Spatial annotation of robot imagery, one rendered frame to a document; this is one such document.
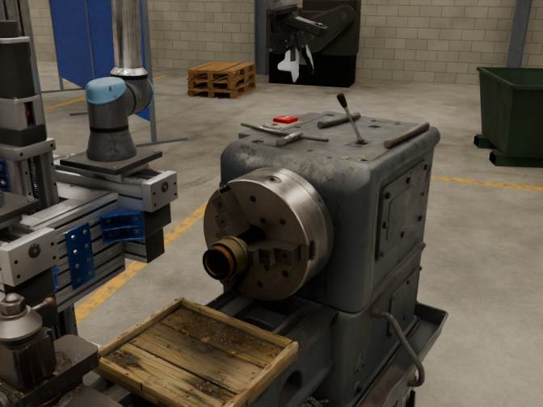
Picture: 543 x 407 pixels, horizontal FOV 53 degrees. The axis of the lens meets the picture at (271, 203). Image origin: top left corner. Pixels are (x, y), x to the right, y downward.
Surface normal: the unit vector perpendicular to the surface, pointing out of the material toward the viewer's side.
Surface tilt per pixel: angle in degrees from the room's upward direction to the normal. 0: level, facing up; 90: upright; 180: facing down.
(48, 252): 90
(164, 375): 0
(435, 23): 90
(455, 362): 0
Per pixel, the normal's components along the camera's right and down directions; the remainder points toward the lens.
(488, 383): 0.01, -0.93
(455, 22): -0.31, 0.34
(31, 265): 0.90, 0.17
